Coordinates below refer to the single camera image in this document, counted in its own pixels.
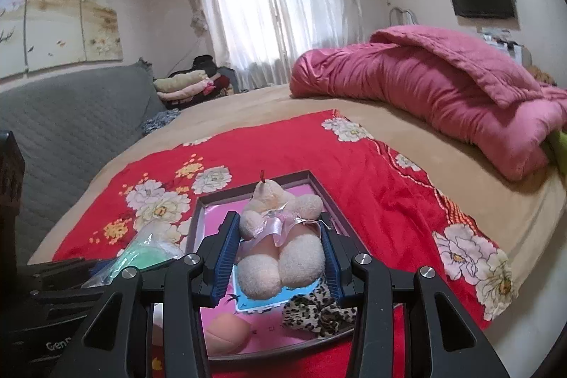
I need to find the dark framed pink tray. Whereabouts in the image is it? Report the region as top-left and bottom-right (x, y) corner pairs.
(185, 171), (367, 366)

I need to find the beige bed sheet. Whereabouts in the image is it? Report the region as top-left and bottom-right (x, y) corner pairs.
(27, 82), (567, 290)

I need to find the leopard print scarf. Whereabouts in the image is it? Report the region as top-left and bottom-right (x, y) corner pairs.
(282, 280), (357, 338)

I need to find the teddy bear pink dress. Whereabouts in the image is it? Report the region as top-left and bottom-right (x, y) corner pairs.
(236, 177), (325, 300)

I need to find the floral wall painting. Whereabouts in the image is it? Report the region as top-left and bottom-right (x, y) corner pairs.
(0, 0), (123, 79)

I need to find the pink folded quilt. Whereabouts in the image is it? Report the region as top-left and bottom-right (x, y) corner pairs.
(289, 25), (566, 181)

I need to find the red floral blanket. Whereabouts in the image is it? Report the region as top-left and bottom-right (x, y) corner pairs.
(52, 107), (519, 378)

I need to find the blue patterned cloth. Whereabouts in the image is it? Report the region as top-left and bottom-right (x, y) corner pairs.
(140, 108), (180, 136)

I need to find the grey quilted sofa cover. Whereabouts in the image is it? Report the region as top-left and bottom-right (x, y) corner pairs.
(1, 60), (164, 264)

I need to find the white sheer curtain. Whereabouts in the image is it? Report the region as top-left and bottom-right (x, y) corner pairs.
(201, 0), (363, 90)

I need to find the peach makeup sponge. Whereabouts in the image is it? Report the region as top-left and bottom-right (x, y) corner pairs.
(205, 313), (252, 356)

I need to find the green pillow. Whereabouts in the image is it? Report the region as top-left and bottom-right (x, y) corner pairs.
(541, 130), (567, 176)

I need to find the green sponge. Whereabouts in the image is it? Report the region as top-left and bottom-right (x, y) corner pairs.
(82, 221), (183, 288)

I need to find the stack of folded clothes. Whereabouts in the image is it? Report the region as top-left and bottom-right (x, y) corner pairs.
(154, 55), (240, 109)

